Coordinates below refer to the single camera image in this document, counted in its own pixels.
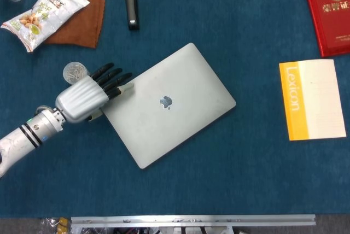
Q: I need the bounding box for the white snack bag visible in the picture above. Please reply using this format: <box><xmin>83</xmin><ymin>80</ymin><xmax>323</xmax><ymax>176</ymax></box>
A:
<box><xmin>0</xmin><ymin>0</ymin><xmax>91</xmax><ymax>54</ymax></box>

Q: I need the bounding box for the silver laptop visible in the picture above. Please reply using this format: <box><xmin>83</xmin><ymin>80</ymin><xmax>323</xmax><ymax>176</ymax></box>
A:
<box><xmin>101</xmin><ymin>43</ymin><xmax>237</xmax><ymax>170</ymax></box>

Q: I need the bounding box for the red certificate folder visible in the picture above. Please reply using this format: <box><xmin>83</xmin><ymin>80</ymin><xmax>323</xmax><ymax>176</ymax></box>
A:
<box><xmin>304</xmin><ymin>0</ymin><xmax>350</xmax><ymax>58</ymax></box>

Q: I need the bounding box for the clear jar of paper clips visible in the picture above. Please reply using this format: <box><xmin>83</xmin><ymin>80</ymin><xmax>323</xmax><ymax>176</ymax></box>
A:
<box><xmin>62</xmin><ymin>61</ymin><xmax>90</xmax><ymax>86</ymax></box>

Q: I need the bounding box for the brown folded cloth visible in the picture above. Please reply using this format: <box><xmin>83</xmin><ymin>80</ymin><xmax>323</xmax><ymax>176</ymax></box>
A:
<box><xmin>43</xmin><ymin>0</ymin><xmax>106</xmax><ymax>50</ymax></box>

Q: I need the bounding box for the aluminium frame rail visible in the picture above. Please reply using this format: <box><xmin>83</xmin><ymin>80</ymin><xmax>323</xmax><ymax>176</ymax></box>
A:
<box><xmin>70</xmin><ymin>214</ymin><xmax>317</xmax><ymax>229</ymax></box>

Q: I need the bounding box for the black stapler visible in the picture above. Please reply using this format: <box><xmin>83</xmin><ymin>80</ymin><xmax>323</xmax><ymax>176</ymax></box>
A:
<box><xmin>124</xmin><ymin>0</ymin><xmax>141</xmax><ymax>31</ymax></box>

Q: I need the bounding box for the blue felt table cover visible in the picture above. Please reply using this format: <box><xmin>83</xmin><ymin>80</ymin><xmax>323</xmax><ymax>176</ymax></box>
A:
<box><xmin>0</xmin><ymin>0</ymin><xmax>350</xmax><ymax>218</ymax></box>

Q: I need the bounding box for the yellow white Lexicon notebook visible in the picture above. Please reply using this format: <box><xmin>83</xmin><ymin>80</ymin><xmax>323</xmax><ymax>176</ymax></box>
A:
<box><xmin>278</xmin><ymin>58</ymin><xmax>347</xmax><ymax>142</ymax></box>

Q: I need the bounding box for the cable bundle under rail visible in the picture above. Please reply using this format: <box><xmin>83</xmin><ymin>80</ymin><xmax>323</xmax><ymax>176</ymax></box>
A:
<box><xmin>79</xmin><ymin>227</ymin><xmax>236</xmax><ymax>234</ymax></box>

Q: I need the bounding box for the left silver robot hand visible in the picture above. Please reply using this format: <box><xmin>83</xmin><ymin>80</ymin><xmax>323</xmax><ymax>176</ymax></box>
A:
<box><xmin>55</xmin><ymin>62</ymin><xmax>135</xmax><ymax>124</ymax></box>

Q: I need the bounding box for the clear plastic bag of parts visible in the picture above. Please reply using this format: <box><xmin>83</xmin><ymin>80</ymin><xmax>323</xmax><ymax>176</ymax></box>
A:
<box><xmin>38</xmin><ymin>217</ymin><xmax>72</xmax><ymax>234</ymax></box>

